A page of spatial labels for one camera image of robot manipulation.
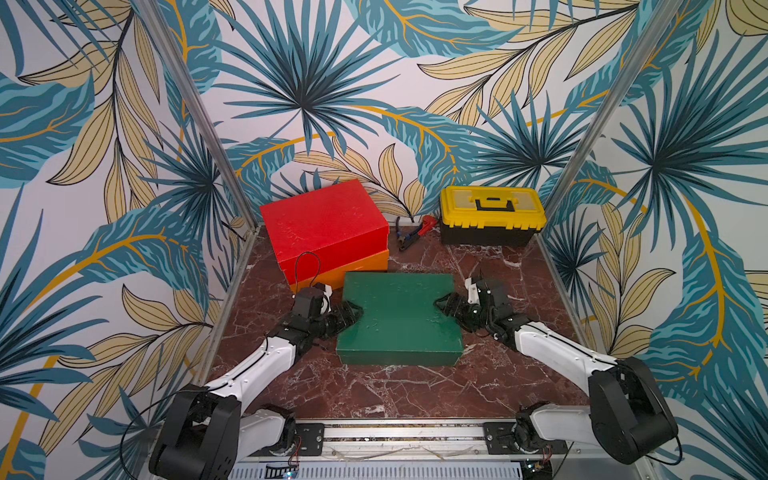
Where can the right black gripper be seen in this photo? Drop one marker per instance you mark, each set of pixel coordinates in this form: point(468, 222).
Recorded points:
point(466, 312)

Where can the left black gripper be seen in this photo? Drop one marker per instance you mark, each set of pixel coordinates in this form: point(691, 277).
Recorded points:
point(344, 323)

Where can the green shoebox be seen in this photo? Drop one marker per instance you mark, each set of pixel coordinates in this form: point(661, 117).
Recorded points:
point(400, 325)

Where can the red shoebox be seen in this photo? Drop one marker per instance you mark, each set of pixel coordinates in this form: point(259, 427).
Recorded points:
point(324, 229)

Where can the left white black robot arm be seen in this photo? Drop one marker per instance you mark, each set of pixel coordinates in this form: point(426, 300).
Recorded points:
point(207, 431)

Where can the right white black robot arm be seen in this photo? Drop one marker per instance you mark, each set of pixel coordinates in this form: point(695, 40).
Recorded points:
point(627, 415)

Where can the orange shoebox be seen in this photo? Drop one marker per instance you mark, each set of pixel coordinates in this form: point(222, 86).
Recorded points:
point(335, 278)

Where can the yellow black toolbox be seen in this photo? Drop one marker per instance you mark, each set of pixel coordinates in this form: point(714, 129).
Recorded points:
point(490, 216)

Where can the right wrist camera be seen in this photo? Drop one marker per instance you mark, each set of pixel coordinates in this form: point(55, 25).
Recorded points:
point(472, 291)

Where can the red handled pliers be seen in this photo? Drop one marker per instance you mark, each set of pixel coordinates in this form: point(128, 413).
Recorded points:
point(405, 239)

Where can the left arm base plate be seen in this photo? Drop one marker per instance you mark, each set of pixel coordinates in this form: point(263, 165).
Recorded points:
point(305, 439)

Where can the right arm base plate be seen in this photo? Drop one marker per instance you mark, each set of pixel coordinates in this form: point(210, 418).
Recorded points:
point(507, 438)

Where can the aluminium front rail frame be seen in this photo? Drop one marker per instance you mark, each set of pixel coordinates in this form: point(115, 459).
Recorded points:
point(431, 449)

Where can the right aluminium corner post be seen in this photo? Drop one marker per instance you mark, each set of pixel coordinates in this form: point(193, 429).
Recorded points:
point(647, 41)

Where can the aluminium corner post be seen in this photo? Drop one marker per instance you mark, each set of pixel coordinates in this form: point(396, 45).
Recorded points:
point(647, 41)
point(160, 33)

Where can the left aluminium corner post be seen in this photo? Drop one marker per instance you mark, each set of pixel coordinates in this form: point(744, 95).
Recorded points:
point(160, 33)

